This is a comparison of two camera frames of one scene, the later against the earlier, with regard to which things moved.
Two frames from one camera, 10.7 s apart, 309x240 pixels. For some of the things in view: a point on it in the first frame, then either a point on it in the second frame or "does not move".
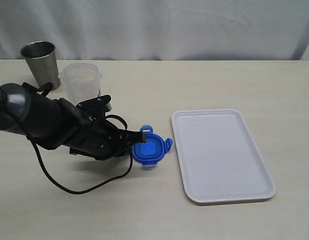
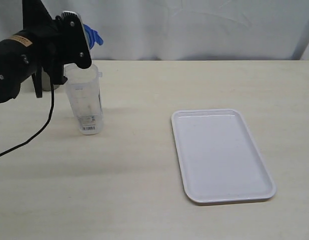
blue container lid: x=151 y=152 to x=92 y=36
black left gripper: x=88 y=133 to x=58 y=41
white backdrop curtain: x=158 y=30 does not move
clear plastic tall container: x=82 y=81 does not move
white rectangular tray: x=219 y=162 does not move
